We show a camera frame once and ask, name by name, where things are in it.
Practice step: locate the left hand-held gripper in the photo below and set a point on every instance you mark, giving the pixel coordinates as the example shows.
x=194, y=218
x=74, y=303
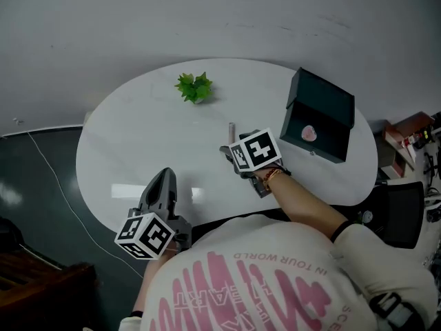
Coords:
x=144, y=236

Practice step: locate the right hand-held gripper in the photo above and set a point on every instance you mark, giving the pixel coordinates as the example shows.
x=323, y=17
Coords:
x=256, y=150

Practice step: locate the small beige stick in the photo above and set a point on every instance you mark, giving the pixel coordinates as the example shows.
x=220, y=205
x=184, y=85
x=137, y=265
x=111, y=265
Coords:
x=231, y=131

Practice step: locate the pink round object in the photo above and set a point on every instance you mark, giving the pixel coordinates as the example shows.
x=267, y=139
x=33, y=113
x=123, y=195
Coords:
x=309, y=133

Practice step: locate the dark green box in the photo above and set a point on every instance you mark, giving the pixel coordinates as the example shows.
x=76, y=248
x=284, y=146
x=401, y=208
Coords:
x=320, y=105

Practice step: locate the person's left forearm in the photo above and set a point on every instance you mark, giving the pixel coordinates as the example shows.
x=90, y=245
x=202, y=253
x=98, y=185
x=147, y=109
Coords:
x=151, y=281

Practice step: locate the person's right forearm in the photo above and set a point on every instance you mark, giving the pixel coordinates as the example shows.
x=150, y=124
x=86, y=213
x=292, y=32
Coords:
x=303, y=205

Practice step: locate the white kidney-shaped desk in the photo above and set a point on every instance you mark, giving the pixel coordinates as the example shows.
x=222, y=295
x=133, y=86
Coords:
x=155, y=143

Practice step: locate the person's black trouser leg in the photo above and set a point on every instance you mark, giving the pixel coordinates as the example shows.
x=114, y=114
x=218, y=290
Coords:
x=206, y=229

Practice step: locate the small green potted plant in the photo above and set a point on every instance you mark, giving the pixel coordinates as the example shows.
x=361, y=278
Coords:
x=194, y=88

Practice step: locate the person's cream printed shirt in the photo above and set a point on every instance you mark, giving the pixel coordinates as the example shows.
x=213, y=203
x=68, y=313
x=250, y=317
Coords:
x=258, y=281

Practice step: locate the dark wooden furniture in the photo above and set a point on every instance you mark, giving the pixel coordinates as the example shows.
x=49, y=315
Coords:
x=44, y=295

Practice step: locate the brown wooden side cabinet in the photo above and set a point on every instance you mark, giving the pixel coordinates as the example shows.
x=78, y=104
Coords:
x=399, y=143

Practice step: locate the black mesh office chair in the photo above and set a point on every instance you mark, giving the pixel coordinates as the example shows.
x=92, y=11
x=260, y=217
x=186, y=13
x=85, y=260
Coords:
x=399, y=216

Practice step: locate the white wall socket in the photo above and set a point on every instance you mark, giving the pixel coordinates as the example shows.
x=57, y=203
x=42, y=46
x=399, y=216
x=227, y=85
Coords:
x=18, y=121

